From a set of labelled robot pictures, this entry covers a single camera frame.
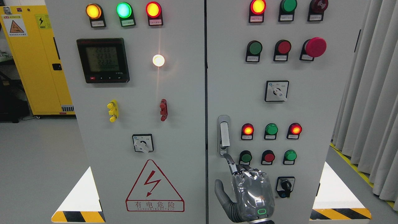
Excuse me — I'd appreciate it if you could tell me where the white lit indicator light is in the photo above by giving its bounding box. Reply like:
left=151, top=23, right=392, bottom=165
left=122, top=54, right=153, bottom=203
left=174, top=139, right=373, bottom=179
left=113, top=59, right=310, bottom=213
left=152, top=54, right=165, bottom=68

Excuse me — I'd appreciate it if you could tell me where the red electric danger warning sticker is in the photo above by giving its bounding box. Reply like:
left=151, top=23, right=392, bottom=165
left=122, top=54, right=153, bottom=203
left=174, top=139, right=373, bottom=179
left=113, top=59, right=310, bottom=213
left=125, top=159, right=185, bottom=212

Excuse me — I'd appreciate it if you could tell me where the green push button upper row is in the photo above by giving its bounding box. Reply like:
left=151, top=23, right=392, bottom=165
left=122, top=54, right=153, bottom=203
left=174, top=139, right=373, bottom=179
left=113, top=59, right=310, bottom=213
left=245, top=40, right=262, bottom=63

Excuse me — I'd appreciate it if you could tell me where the red indicator light top left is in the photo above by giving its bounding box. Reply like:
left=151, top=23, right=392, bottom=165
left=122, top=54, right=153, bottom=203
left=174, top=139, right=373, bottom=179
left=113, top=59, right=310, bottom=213
left=146, top=1, right=163, bottom=26

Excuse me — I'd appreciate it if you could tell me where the green indicator light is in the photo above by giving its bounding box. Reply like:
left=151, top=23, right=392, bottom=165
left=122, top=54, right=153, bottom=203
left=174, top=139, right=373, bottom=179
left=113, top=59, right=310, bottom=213
left=116, top=2, right=136, bottom=27
left=278, top=0, right=298, bottom=22

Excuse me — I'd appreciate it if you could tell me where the red emergency stop mushroom button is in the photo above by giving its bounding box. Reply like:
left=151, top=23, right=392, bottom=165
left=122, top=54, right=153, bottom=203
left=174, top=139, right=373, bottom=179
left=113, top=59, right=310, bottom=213
left=299, top=37, right=327, bottom=61

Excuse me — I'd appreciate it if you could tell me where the red terminal connector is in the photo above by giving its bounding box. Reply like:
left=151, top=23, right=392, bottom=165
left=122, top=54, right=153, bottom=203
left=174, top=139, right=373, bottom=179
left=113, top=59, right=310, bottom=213
left=159, top=98, right=168, bottom=122

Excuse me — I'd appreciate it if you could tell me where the red push button upper row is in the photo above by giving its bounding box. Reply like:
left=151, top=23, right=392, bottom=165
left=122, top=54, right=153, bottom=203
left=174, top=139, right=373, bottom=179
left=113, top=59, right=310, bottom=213
left=273, top=40, right=292, bottom=62

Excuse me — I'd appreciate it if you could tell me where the right upper rotary selector switch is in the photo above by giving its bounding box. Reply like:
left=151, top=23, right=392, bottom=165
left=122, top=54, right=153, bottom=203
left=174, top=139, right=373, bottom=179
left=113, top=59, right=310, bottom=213
left=264, top=80, right=289, bottom=102

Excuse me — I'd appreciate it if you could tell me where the left panel rotary selector switch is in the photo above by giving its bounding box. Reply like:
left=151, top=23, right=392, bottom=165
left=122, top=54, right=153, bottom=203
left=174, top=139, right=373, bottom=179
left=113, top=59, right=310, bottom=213
left=132, top=134, right=155, bottom=153

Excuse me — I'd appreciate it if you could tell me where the amber indicator light top left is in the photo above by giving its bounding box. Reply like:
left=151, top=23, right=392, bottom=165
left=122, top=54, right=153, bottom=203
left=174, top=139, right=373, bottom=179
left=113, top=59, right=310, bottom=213
left=86, top=3, right=106, bottom=27

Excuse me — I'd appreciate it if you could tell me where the yellow safety storage cabinet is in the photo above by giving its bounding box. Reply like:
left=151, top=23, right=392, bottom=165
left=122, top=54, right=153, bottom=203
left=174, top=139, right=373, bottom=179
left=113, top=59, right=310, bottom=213
left=1, top=5, right=75, bottom=116

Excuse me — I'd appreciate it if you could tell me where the green push button lower left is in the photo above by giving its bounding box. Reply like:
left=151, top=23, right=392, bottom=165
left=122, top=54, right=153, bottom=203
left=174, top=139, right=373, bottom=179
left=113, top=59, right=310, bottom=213
left=239, top=150, right=252, bottom=165

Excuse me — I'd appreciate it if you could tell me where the black digital power meter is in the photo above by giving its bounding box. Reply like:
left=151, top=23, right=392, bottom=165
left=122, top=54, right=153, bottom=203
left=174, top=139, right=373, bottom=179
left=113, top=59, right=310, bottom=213
left=76, top=37, right=130, bottom=83

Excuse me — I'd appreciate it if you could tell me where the lit red indicator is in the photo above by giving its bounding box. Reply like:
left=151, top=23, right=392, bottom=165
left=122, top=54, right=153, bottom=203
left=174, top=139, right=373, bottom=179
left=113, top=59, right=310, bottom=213
left=287, top=123, right=303, bottom=139
left=241, top=123, right=254, bottom=140

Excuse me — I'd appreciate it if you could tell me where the red push button lower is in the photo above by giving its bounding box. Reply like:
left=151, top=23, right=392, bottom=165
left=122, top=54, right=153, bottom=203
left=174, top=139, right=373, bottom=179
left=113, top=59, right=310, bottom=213
left=261, top=150, right=275, bottom=165

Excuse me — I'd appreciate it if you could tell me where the grey curtain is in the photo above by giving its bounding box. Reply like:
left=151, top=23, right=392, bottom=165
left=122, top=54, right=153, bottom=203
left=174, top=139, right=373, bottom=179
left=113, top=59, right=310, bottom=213
left=332, top=0, right=398, bottom=210

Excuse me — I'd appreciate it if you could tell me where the dark red buzzer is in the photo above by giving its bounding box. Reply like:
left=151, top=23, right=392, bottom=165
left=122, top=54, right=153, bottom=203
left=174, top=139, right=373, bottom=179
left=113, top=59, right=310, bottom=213
left=307, top=0, right=329, bottom=22

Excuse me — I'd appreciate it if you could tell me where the red indicator light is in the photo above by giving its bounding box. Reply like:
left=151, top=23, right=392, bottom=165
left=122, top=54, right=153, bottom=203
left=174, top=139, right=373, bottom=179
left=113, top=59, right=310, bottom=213
left=248, top=0, right=267, bottom=23
left=146, top=1, right=163, bottom=26

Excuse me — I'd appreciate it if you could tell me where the red indicator light top right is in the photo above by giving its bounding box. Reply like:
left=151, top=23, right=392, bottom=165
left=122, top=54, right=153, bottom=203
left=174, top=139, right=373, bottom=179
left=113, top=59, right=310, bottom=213
left=248, top=0, right=267, bottom=23

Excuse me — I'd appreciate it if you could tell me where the green indicator light top right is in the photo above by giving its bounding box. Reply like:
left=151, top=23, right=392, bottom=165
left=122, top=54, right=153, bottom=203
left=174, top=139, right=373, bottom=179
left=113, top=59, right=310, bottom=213
left=278, top=0, right=298, bottom=22

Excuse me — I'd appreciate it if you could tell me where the black knob selector switch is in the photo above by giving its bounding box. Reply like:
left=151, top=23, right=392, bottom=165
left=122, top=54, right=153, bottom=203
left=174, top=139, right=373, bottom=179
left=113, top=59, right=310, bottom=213
left=275, top=177, right=295, bottom=198

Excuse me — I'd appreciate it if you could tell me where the yellow terminal connector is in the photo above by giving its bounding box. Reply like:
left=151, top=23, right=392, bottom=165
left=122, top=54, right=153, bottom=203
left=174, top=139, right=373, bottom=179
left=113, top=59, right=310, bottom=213
left=107, top=99, right=119, bottom=123

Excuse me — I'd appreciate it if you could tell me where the silver cabinet door handle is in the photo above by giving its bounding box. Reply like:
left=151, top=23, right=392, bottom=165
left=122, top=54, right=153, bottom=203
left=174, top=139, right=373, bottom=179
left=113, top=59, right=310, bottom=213
left=217, top=115, right=230, bottom=157

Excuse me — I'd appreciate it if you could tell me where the green indicator light top left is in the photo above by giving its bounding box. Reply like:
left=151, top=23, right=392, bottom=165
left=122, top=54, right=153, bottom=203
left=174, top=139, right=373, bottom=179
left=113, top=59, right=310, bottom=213
left=116, top=2, right=136, bottom=27

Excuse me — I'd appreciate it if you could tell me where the green indicator middle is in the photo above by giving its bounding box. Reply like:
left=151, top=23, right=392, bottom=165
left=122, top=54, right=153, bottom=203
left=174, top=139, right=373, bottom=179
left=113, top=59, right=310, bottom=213
left=264, top=123, right=278, bottom=140

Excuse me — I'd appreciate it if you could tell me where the silver robotic hand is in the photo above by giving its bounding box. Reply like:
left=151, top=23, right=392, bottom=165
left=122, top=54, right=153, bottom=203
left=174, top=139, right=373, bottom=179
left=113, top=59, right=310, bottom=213
left=215, top=153, right=275, bottom=223

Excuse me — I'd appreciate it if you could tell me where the lit red indicator middle left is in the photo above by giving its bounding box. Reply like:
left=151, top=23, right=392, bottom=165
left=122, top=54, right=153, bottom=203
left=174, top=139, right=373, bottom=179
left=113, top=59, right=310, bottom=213
left=241, top=123, right=254, bottom=140

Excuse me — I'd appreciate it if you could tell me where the grey electrical control cabinet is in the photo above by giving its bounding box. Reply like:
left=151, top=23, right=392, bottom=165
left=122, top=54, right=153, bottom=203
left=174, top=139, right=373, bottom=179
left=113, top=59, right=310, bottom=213
left=45, top=0, right=370, bottom=224

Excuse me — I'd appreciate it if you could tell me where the green push button lower right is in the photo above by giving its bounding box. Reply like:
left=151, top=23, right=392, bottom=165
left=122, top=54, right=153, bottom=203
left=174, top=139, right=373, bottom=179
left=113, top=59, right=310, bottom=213
left=283, top=149, right=297, bottom=165

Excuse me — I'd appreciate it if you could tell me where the lit red indicator middle right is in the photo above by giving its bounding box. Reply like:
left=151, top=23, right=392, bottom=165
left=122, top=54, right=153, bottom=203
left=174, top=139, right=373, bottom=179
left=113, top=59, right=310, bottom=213
left=287, top=123, right=303, bottom=139

